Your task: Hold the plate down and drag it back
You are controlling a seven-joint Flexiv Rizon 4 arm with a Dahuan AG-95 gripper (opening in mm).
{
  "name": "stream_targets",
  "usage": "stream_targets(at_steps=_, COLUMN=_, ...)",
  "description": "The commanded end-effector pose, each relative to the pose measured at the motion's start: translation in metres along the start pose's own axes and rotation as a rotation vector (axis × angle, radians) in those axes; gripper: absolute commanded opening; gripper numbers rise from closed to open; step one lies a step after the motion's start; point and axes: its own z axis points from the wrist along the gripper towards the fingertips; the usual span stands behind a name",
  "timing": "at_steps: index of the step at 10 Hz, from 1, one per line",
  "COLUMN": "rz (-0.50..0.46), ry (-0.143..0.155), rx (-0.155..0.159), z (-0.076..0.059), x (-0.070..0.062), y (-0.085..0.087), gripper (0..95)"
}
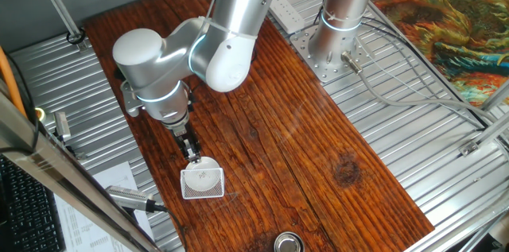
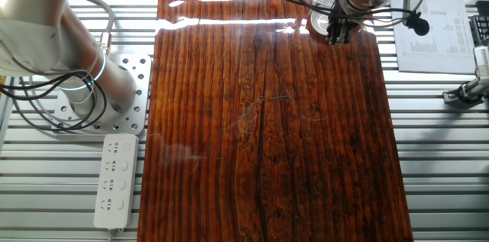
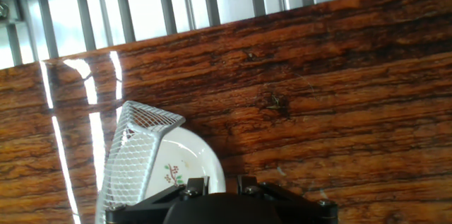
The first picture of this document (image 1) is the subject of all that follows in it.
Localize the white power strip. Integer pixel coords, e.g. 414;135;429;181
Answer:
270;0;306;35

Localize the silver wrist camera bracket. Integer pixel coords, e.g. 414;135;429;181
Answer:
120;79;145;118

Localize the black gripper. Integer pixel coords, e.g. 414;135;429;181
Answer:
173;128;203;165

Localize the wood grain board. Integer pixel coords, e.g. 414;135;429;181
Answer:
83;0;435;252

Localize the black cable ring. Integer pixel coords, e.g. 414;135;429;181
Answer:
65;28;87;45

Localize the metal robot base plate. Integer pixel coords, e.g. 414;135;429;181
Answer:
289;24;377;84

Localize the steel cup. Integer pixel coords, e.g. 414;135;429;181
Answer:
273;231;305;252

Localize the colourful painted cloth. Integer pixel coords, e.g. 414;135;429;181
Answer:
369;0;509;107

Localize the black keyboard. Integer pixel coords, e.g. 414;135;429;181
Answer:
0;155;67;252

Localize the white mesh basket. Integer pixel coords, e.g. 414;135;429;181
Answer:
180;167;226;200

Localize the black camera cable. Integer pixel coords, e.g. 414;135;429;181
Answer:
153;203;188;252

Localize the aluminium pole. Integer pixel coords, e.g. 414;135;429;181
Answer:
29;0;91;53

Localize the aluminium profile bar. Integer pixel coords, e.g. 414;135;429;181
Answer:
479;80;509;112
459;112;509;157

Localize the metal camera mount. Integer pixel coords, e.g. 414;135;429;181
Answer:
55;134;87;161

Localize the small white ceramic plate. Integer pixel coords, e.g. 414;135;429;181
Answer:
185;156;220;192

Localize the steel frame beam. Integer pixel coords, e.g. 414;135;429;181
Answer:
0;80;162;252

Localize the thick grey cable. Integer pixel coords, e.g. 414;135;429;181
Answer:
340;50;509;134

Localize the printed paper sheet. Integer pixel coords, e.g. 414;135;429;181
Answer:
53;161;156;252

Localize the aluminium frame rail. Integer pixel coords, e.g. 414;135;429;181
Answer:
405;200;509;252

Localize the small silver ribbed camera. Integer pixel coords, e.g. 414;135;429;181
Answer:
53;111;72;142

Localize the orange pole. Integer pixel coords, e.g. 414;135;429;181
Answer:
0;45;28;120

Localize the silver camera with cable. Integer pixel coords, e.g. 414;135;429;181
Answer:
105;185;157;214

